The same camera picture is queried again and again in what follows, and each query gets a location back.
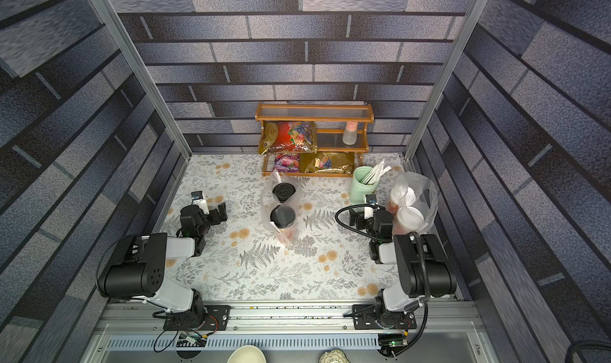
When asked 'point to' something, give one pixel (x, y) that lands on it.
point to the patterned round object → (333, 356)
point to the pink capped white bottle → (349, 137)
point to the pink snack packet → (287, 162)
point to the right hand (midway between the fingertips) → (363, 204)
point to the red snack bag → (295, 136)
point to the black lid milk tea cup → (285, 218)
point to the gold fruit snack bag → (324, 165)
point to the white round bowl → (247, 354)
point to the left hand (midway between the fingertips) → (214, 203)
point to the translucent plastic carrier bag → (413, 203)
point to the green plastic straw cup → (359, 189)
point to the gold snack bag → (269, 134)
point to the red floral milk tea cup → (401, 196)
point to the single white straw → (275, 226)
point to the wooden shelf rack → (330, 119)
